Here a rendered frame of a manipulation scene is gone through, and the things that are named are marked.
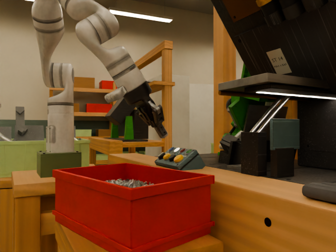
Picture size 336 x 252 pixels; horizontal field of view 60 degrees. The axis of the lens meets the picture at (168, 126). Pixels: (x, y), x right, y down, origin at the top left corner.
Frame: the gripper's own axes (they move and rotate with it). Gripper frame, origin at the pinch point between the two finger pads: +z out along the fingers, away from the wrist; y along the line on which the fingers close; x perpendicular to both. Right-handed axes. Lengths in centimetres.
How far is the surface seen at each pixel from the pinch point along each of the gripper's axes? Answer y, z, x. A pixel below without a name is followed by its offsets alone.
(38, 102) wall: 704, -42, -54
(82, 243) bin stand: -15.9, 3.0, 32.3
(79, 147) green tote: 83, 4, 10
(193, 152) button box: -2.2, 10.3, -4.1
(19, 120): 114, -24, 24
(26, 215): 26.7, 2.5, 41.3
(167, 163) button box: 4.1, 10.1, 2.1
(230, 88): -18.4, -3.3, -13.3
